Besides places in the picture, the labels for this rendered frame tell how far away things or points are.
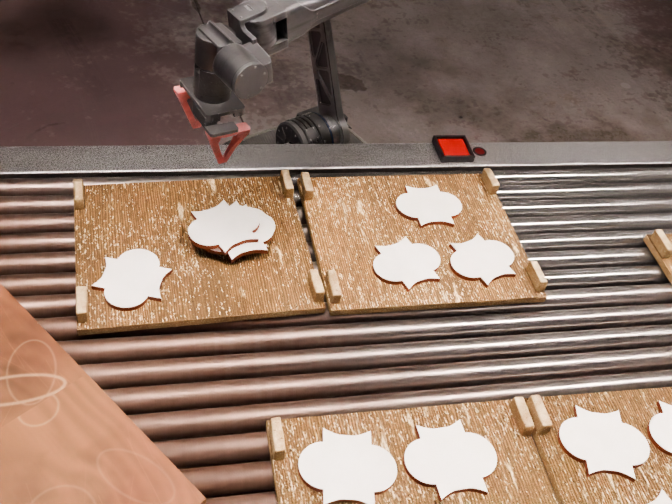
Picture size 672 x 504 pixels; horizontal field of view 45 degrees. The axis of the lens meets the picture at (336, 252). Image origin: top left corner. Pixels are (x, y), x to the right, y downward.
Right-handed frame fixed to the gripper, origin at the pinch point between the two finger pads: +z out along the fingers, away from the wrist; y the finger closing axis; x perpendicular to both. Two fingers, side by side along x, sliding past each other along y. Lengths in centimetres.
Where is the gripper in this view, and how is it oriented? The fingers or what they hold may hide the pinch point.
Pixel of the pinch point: (209, 140)
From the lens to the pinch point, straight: 132.8
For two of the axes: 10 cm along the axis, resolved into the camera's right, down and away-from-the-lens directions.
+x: -8.4, 2.7, -4.6
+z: -1.6, 7.0, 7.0
